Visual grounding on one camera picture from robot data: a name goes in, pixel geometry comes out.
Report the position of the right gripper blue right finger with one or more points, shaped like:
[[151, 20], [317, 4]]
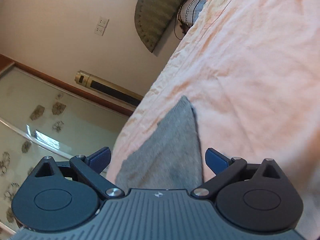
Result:
[[216, 161]]

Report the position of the grey and navy knit sweater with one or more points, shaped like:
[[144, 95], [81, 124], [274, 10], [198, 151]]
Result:
[[170, 158]]

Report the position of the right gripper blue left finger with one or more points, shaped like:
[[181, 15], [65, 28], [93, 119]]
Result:
[[99, 160]]

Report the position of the brown wooden door frame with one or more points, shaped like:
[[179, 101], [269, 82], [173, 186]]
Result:
[[6, 61]]

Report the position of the glass sliding wardrobe door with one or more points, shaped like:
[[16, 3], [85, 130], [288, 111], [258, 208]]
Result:
[[39, 119]]

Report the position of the striped grey pillow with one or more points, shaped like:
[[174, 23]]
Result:
[[189, 11]]

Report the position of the pink bed sheet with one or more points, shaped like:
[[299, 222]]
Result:
[[251, 70]]

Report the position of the white wall sockets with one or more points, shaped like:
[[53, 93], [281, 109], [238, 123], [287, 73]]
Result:
[[101, 26]]

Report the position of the green striped padded headboard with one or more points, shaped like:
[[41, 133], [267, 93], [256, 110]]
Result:
[[152, 18]]

